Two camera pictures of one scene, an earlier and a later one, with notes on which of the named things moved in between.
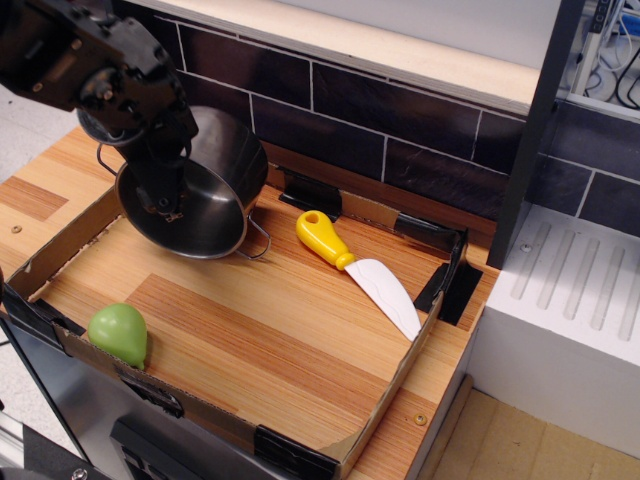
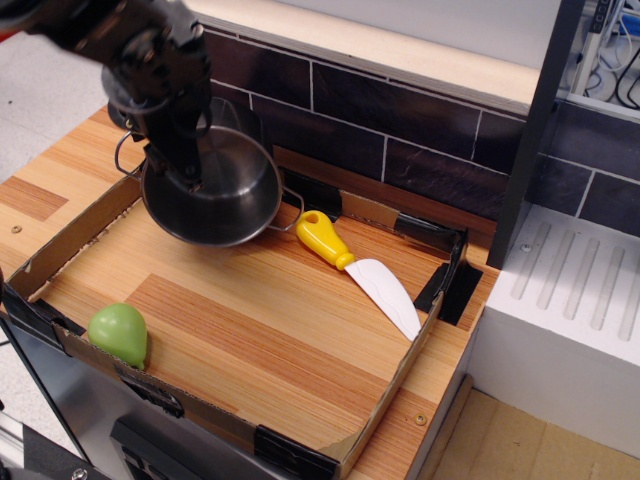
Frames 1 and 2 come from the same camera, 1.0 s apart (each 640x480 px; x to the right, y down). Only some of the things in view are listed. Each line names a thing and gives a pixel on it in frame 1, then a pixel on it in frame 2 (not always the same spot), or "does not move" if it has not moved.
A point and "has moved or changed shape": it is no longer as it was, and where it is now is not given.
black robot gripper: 111,72 to 156,67
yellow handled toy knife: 381,281 does not move
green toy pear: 119,330 does not move
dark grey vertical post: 528,156 does not move
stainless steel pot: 228,171 has moved or changed shape
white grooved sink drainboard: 561,328 does not move
